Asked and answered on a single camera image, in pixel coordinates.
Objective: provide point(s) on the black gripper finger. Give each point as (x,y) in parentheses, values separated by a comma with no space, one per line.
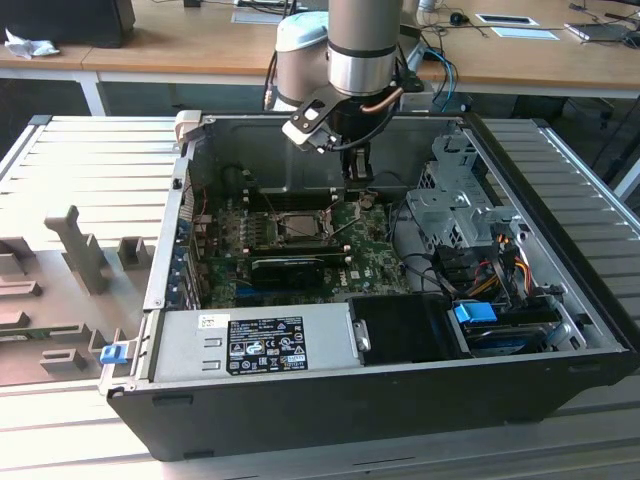
(365,165)
(350,165)

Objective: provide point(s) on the silver green CPU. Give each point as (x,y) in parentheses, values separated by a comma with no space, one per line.
(302,226)

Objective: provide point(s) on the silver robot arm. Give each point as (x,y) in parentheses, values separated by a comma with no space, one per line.
(362,30)

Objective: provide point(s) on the black RAM slot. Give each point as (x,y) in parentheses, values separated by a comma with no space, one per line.
(300,245)
(300,191)
(300,249)
(300,195)
(300,257)
(300,253)
(300,188)
(300,198)

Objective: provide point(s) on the silver coin battery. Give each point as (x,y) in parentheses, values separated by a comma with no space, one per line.
(367,200)

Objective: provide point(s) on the green motherboard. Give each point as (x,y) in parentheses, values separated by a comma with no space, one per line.
(370,260)

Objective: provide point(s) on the grey metal drive cage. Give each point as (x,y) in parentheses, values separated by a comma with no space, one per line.
(450,210)

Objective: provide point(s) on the black graphics card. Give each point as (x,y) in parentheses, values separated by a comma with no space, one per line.
(285,275)

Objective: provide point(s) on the black computer mouse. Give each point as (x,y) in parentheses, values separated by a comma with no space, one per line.
(457,19)

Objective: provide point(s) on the beige case latch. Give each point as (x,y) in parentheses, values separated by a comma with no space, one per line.
(187,125)

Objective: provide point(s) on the wooden desk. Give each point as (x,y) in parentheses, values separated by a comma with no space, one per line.
(525,60)
(175,45)

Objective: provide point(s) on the blue disk carrier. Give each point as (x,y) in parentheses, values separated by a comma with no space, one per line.
(472,315)

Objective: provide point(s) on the white paper sheet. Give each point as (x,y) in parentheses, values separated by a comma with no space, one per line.
(525,33)

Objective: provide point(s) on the hard disk drive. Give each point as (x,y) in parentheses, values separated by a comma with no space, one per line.
(505,340)

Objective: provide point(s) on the grey power supply unit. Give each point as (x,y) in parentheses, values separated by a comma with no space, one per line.
(185,345)

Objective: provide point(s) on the black PC case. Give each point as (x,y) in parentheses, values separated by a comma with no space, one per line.
(300,415)

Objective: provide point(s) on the grey laptop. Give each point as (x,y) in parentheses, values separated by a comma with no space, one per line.
(600,31)

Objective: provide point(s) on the blue case latch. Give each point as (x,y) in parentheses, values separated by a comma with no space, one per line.
(112,354)

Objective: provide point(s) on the black monitor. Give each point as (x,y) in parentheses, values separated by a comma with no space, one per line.
(65,20)

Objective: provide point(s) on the grey parts rack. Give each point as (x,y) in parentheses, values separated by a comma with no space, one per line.
(50,300)

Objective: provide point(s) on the crumpled white paper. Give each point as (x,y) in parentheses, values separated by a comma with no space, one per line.
(30,46)

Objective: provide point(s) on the green RAM stick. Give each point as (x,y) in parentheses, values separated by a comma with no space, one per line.
(30,334)

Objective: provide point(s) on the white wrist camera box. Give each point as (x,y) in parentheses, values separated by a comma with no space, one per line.
(307,117)

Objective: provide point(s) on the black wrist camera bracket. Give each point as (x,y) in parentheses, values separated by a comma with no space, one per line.
(411,80)

